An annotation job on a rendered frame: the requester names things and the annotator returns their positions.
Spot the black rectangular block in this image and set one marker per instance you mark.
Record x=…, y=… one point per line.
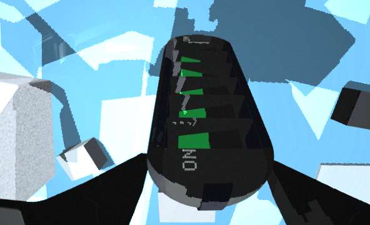
x=353, y=108

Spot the dark grey controller unit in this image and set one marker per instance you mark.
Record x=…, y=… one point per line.
x=208, y=146

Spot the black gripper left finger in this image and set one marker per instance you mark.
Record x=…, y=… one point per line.
x=108, y=199

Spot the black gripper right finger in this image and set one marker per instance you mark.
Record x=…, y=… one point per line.
x=303, y=200

